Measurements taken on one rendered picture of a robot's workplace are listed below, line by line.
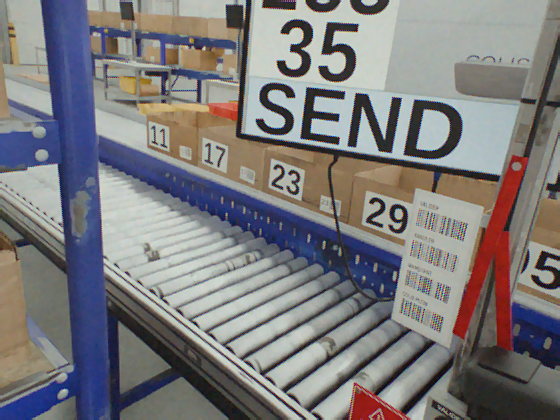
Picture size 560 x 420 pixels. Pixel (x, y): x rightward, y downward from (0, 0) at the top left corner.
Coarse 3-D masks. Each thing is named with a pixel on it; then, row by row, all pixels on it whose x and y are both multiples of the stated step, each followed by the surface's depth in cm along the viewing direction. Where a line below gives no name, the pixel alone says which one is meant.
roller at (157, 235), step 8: (216, 216) 178; (184, 224) 167; (192, 224) 169; (200, 224) 171; (208, 224) 173; (152, 232) 159; (160, 232) 159; (168, 232) 161; (176, 232) 163; (128, 240) 151; (136, 240) 152; (144, 240) 154; (152, 240) 156; (104, 248) 145; (112, 248) 146; (120, 248) 148
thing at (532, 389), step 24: (480, 360) 52; (504, 360) 52; (528, 360) 52; (480, 384) 51; (504, 384) 50; (528, 384) 49; (552, 384) 49; (480, 408) 54; (504, 408) 50; (528, 408) 48; (552, 408) 47
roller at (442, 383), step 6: (450, 372) 102; (444, 378) 100; (438, 384) 98; (444, 384) 98; (444, 390) 96; (426, 396) 94; (420, 402) 93; (414, 408) 91; (420, 408) 91; (408, 414) 90; (414, 414) 89; (420, 414) 89
